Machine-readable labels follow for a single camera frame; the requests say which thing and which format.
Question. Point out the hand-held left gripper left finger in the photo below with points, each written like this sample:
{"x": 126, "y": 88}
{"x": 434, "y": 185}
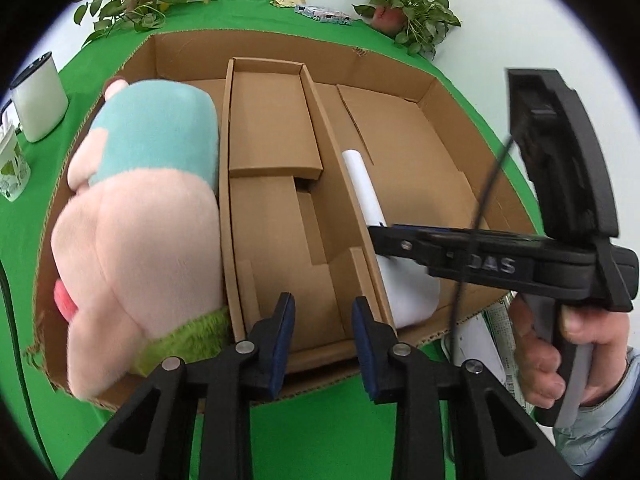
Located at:
{"x": 280, "y": 340}

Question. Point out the large shallow cardboard box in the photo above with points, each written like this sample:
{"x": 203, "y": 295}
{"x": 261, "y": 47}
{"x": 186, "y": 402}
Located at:
{"x": 415, "y": 160}

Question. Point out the person's right forearm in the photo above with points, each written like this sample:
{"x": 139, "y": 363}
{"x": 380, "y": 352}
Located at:
{"x": 605, "y": 430}

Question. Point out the pink and teal plush pig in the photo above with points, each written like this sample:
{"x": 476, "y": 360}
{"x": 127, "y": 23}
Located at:
{"x": 140, "y": 240}

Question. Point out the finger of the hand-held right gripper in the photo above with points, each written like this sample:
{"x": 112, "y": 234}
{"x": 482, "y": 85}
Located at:
{"x": 395, "y": 245}
{"x": 445, "y": 232}

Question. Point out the white cylindrical device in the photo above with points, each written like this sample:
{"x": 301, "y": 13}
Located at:
{"x": 362, "y": 190}

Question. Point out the white flat device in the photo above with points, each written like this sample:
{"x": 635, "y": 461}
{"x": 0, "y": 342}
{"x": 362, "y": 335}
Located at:
{"x": 475, "y": 345}

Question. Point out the printed snack packet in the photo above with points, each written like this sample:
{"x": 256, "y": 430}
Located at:
{"x": 322, "y": 14}

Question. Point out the person's right hand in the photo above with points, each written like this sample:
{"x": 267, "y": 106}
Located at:
{"x": 540, "y": 370}

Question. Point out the narrow cardboard box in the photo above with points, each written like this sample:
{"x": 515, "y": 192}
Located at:
{"x": 270, "y": 125}

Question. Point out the green patterned cup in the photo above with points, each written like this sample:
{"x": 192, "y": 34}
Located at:
{"x": 12, "y": 165}

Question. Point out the green and white carton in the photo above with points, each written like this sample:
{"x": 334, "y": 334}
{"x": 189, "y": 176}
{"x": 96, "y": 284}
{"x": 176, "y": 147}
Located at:
{"x": 505, "y": 355}

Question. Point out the yellow packet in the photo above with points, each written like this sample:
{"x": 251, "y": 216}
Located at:
{"x": 289, "y": 2}

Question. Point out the white jar with black lid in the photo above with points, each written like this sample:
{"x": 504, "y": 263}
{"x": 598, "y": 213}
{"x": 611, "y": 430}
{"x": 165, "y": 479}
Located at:
{"x": 40, "y": 100}

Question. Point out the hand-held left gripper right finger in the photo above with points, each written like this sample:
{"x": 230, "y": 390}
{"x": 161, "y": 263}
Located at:
{"x": 364, "y": 345}

